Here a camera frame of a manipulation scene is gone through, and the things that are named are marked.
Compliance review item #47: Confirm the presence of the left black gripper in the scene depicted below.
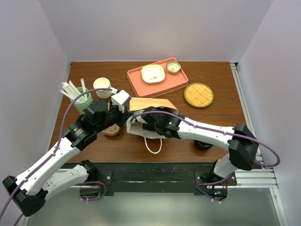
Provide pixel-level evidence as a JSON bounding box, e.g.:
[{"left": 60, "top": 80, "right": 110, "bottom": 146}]
[{"left": 95, "top": 101, "right": 134, "bottom": 133}]

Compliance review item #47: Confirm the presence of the brown paper bag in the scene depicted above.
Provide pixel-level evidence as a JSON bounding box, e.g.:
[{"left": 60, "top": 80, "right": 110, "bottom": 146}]
[{"left": 126, "top": 97, "right": 185, "bottom": 154}]

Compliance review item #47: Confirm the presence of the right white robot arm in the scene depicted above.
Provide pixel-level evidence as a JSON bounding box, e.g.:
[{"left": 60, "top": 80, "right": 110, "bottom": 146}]
[{"left": 137, "top": 107, "right": 258, "bottom": 185}]

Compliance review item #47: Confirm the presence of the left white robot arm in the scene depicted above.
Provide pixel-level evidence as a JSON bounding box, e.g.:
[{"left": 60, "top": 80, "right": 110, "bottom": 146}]
[{"left": 2, "top": 99, "right": 130, "bottom": 217}]

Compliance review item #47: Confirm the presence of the green straw holder cup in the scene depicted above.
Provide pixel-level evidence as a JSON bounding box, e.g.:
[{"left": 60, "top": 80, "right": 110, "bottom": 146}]
[{"left": 73, "top": 93, "right": 93, "bottom": 114}]

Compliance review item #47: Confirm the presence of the stack of paper cups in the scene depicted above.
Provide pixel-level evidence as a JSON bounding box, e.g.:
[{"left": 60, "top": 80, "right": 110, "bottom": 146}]
[{"left": 93, "top": 77, "right": 111, "bottom": 98}]

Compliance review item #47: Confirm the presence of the wrapped white straw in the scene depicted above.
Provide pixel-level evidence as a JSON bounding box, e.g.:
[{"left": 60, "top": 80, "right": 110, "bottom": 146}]
[
  {"left": 60, "top": 89, "right": 77, "bottom": 101},
  {"left": 62, "top": 82, "right": 73, "bottom": 93},
  {"left": 68, "top": 81, "right": 86, "bottom": 103}
]

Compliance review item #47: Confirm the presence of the pink serving tray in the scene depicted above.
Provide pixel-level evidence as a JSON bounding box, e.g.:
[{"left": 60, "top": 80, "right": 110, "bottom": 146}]
[{"left": 127, "top": 57, "right": 189, "bottom": 98}]

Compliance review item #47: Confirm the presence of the cream square plate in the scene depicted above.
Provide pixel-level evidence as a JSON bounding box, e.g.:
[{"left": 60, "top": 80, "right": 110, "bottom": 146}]
[{"left": 141, "top": 64, "right": 165, "bottom": 84}]

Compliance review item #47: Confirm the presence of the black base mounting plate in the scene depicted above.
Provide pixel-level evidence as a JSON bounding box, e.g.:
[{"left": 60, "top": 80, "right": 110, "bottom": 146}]
[{"left": 81, "top": 161, "right": 237, "bottom": 198}]

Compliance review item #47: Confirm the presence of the small floral bowl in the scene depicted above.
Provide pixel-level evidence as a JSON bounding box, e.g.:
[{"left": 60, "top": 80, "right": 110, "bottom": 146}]
[{"left": 166, "top": 60, "right": 182, "bottom": 74}]

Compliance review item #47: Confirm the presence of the round woven yellow coaster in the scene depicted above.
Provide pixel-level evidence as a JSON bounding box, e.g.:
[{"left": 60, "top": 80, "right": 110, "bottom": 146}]
[{"left": 184, "top": 83, "right": 214, "bottom": 108}]

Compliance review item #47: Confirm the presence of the stack of black lids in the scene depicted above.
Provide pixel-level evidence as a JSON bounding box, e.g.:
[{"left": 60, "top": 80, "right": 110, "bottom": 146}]
[{"left": 194, "top": 140, "right": 213, "bottom": 151}]

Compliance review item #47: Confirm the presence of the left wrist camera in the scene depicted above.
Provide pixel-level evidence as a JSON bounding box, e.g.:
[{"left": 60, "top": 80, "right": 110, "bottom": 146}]
[{"left": 111, "top": 88, "right": 132, "bottom": 113}]

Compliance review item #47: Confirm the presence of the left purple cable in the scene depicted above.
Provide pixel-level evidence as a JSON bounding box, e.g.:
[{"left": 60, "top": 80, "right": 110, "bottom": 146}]
[{"left": 0, "top": 88, "right": 118, "bottom": 226}]

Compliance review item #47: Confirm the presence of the purple cable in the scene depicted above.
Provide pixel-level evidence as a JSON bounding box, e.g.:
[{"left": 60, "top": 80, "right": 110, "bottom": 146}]
[
  {"left": 130, "top": 110, "right": 281, "bottom": 202},
  {"left": 0, "top": 88, "right": 118, "bottom": 226}
]

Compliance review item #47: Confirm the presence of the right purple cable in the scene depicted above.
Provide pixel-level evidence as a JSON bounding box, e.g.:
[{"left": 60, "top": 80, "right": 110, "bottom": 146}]
[{"left": 130, "top": 110, "right": 281, "bottom": 202}]

